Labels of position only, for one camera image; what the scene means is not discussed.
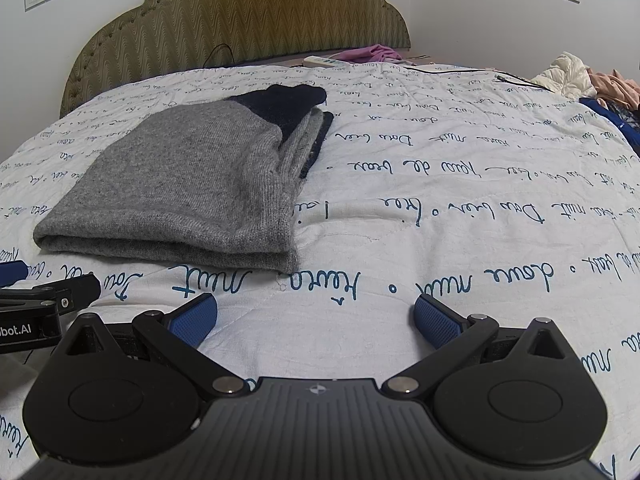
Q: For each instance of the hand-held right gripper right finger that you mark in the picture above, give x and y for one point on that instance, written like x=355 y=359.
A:
x=437 y=321

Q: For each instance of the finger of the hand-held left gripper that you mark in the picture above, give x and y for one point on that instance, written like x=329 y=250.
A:
x=75 y=290
x=12 y=272

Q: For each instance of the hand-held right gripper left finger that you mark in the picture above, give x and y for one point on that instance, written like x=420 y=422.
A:
x=192 y=320

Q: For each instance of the grey and navy sweater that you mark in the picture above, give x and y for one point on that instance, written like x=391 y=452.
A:
x=190 y=180

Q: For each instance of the blue clothes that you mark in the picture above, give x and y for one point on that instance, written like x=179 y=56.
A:
x=620 y=122

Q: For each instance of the white printed bedspread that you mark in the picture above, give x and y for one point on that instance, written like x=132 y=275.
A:
x=425 y=210

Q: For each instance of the purple cloth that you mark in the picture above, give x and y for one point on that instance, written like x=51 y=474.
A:
x=375 y=53

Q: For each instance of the white puffy jacket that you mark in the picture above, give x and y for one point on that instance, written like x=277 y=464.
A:
x=565 y=76

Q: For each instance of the white power strip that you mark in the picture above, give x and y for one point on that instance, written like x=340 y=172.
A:
x=324 y=61

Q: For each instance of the pink cloth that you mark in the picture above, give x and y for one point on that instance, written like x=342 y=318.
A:
x=617 y=87

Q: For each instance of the olive padded headboard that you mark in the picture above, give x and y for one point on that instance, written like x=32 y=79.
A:
x=250 y=10

